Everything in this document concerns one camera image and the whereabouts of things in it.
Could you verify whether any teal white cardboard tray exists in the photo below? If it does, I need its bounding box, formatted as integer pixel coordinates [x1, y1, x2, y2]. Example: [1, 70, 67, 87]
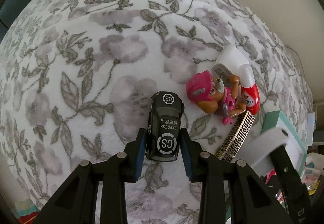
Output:
[261, 110, 307, 176]

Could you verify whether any black toy car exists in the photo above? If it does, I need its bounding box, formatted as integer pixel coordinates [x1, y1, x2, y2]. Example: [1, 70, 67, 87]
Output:
[146, 91, 184, 162]

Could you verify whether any white charger plug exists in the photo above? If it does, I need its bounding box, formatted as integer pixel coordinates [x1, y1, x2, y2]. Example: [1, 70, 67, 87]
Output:
[211, 44, 249, 84]

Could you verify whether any pink puppy toy figure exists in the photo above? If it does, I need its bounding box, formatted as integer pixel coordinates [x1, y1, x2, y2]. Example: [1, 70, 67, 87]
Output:
[186, 71, 247, 125]

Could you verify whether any floral grey white blanket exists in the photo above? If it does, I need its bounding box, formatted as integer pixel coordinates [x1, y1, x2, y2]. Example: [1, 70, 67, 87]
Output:
[1, 0, 312, 209]

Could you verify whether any white smartwatch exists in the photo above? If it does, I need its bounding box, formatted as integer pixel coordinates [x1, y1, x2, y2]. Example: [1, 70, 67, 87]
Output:
[244, 128, 287, 177]

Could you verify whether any red stain remover bottle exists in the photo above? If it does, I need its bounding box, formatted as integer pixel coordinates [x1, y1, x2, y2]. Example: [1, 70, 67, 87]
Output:
[239, 64, 260, 116]

